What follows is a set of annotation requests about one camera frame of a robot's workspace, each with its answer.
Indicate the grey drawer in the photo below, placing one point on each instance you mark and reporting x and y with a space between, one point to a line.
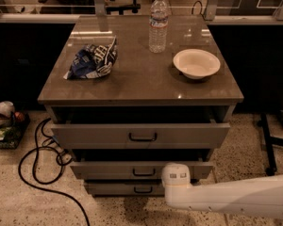
150 188
141 135
118 170

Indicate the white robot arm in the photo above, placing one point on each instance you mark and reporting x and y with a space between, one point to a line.
257 197

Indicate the grey drawer cabinet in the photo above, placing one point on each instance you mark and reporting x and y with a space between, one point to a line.
142 87

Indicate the grey top drawer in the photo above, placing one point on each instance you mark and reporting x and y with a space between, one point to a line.
141 135

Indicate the grey bottom drawer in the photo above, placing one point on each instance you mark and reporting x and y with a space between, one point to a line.
150 188

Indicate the blue white chip bag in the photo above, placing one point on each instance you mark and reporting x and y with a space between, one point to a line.
93 61

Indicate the white bowl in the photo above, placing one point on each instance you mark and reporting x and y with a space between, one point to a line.
196 64

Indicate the clear plastic water bottle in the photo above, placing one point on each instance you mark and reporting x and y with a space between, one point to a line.
158 23

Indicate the pile of toys on mat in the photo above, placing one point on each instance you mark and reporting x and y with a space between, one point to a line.
13 124

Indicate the black metal stand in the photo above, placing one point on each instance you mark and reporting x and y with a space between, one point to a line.
270 141

